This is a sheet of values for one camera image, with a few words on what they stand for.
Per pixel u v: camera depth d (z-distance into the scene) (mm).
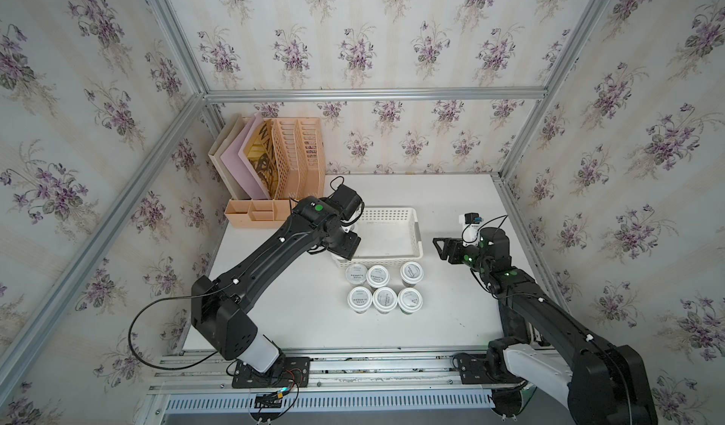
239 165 885
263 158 997
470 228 742
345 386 717
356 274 862
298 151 1130
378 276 842
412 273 857
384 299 800
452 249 733
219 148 864
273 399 712
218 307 395
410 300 794
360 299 800
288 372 721
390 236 1019
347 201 594
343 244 675
